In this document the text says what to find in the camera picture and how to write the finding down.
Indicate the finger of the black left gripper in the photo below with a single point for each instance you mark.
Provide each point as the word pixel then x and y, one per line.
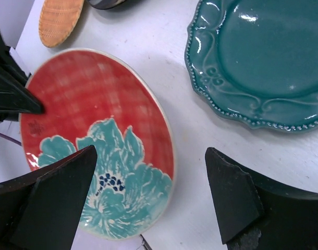
pixel 14 97

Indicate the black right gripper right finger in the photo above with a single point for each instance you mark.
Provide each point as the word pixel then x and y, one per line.
pixel 254 211

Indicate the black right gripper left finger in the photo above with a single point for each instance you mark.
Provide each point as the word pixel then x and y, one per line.
pixel 42 209

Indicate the red teal flower plate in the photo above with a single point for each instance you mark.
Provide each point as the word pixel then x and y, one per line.
pixel 93 98

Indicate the orange woven round plate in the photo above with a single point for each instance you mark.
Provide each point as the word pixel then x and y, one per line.
pixel 57 20

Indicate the dark teal scalloped plate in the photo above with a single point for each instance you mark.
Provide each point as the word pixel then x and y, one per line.
pixel 257 61

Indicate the black rimmed cream plate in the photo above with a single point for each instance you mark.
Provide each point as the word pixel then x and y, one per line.
pixel 104 4

